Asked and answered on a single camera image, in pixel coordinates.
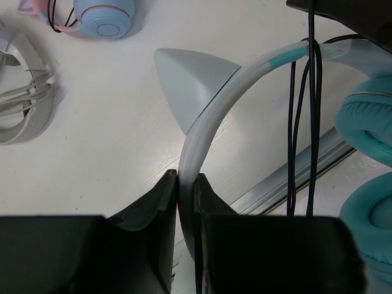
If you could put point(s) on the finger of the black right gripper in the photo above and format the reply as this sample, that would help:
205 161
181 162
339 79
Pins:
370 19

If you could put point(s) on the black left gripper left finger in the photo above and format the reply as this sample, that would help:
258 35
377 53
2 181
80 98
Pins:
129 252

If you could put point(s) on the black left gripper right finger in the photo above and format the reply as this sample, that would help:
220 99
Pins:
271 254

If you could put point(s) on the teal white cat-ear headphones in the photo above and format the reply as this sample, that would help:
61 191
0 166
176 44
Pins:
201 89

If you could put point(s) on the pink blue cat-ear headphones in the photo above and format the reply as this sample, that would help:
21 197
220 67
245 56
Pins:
96 19

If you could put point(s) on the grey over-ear headphones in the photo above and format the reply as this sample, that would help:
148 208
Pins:
36 99

